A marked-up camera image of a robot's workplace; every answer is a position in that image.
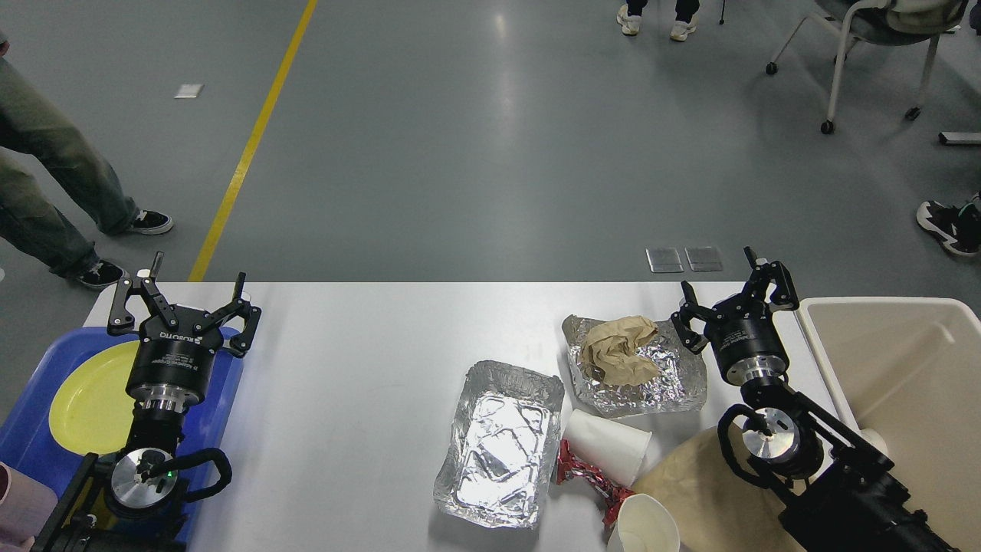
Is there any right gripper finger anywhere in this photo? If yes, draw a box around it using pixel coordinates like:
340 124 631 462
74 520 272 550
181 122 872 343
671 281 721 354
742 247 799 315

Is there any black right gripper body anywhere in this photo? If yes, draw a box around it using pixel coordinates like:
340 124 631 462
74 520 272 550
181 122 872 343
704 312 789 386

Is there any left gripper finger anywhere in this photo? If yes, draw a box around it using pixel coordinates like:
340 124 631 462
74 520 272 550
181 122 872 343
192 272 262 358
107 251 179 337

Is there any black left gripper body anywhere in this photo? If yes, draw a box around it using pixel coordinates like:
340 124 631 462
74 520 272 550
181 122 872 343
126 326 225 405

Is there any foil sheet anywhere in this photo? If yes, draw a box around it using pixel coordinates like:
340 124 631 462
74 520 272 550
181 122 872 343
562 315 708 419

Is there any yellow plastic plate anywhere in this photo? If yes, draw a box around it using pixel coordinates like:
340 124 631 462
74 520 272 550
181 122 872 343
48 341 138 455

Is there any brown paper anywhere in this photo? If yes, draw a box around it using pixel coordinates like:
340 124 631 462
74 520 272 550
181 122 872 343
582 315 660 386

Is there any brown paper bag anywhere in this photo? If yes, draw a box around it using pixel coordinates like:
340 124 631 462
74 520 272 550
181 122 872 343
633 427 803 551

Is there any pink mug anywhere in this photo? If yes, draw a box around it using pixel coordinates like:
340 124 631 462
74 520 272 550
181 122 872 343
1 462 58 551

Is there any aluminium foil tray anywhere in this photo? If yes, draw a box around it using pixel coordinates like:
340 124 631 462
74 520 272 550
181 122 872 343
432 360 565 530

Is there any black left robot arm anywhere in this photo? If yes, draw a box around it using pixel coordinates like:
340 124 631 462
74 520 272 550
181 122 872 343
32 252 261 551

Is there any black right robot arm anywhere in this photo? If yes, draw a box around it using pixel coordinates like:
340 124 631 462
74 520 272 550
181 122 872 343
671 247 952 551

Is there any right floor metal plate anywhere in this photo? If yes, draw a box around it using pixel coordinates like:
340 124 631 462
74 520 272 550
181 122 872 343
684 247 724 272

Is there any floor metal plate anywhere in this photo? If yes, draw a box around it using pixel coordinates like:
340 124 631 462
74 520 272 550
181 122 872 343
684 247 724 272
645 247 684 274

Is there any left floor metal plate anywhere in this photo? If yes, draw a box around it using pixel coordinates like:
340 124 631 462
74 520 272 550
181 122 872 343
645 247 684 274

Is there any beige plastic bin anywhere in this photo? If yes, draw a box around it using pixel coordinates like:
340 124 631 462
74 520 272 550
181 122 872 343
796 297 980 551

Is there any blue plastic tray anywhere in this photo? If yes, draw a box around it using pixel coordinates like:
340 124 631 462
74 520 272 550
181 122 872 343
2 327 201 551

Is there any lying white paper cup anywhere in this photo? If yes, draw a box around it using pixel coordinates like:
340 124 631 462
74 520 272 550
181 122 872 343
562 409 652 487

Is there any person in black coat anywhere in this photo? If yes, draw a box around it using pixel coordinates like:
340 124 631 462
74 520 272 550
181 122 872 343
917 192 980 258

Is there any red snack wrapper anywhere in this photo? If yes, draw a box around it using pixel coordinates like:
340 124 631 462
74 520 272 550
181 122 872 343
554 438 634 530

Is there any upright white paper cup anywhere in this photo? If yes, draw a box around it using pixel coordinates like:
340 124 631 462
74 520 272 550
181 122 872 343
606 494 681 551

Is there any metal bar on floor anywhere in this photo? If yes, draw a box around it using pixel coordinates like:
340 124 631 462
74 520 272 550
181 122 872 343
938 130 981 146

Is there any white floor label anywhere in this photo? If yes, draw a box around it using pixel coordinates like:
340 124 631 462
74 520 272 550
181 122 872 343
174 84 204 99

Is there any white rolling chair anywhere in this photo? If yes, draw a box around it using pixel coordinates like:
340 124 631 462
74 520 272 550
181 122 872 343
765 1 970 135

